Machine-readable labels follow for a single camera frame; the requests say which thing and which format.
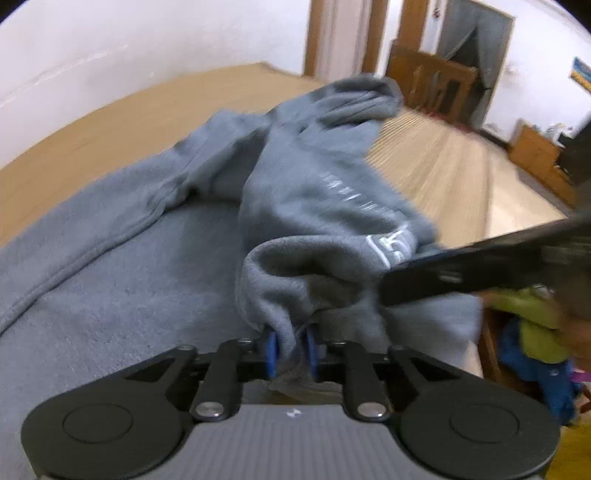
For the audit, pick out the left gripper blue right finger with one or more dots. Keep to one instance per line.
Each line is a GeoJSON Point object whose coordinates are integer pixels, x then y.
{"type": "Point", "coordinates": [450, 422]}

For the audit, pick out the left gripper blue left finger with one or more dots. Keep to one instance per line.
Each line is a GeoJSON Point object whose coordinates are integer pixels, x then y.
{"type": "Point", "coordinates": [128, 423]}

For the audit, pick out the grey hoodie red print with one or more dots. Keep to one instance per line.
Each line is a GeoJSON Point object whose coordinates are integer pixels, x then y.
{"type": "Point", "coordinates": [253, 221]}

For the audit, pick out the wooden door frame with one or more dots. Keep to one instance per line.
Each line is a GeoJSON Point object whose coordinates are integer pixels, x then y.
{"type": "Point", "coordinates": [344, 38]}

